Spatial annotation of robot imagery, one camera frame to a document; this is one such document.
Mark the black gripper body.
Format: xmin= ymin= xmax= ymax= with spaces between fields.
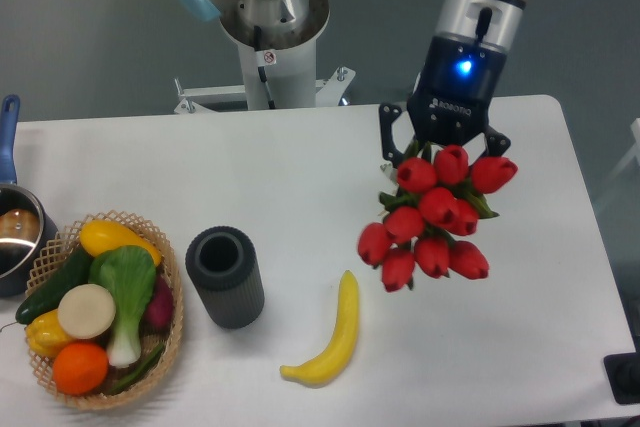
xmin=407 ymin=36 xmax=507 ymax=146

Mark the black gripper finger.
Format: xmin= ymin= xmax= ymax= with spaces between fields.
xmin=467 ymin=125 xmax=511 ymax=158
xmin=378 ymin=102 xmax=419 ymax=167

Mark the red tulip bouquet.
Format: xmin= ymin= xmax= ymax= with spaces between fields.
xmin=357 ymin=140 xmax=518 ymax=292

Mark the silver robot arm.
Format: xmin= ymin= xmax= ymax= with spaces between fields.
xmin=179 ymin=0 xmax=527 ymax=157

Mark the dark grey ribbed vase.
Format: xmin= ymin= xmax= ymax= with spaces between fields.
xmin=185 ymin=226 xmax=265 ymax=330

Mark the black device at edge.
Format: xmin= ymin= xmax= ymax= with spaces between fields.
xmin=603 ymin=352 xmax=639 ymax=405

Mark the yellow banana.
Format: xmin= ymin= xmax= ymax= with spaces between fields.
xmin=279 ymin=270 xmax=360 ymax=388

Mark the green bok choy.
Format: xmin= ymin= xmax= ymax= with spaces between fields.
xmin=89 ymin=245 xmax=156 ymax=369

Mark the purple sweet potato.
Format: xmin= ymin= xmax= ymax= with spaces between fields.
xmin=143 ymin=276 xmax=174 ymax=331

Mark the yellow squash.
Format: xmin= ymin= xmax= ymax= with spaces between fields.
xmin=79 ymin=219 xmax=162 ymax=267

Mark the green bean pod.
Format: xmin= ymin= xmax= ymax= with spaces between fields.
xmin=106 ymin=343 xmax=166 ymax=395

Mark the woven wicker basket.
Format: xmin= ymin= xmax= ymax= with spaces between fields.
xmin=25 ymin=210 xmax=184 ymax=411

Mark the dark green cucumber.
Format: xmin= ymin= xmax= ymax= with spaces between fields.
xmin=15 ymin=247 xmax=93 ymax=325

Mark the white round slice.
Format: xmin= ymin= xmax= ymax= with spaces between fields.
xmin=57 ymin=284 xmax=116 ymax=340

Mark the orange fruit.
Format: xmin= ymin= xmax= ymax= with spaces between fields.
xmin=53 ymin=342 xmax=109 ymax=396

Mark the yellow bell pepper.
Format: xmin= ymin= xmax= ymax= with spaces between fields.
xmin=25 ymin=309 xmax=75 ymax=359

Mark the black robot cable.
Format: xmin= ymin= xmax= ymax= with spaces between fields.
xmin=252 ymin=25 xmax=277 ymax=111

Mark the blue handled saucepan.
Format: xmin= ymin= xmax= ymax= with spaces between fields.
xmin=1 ymin=94 xmax=57 ymax=298

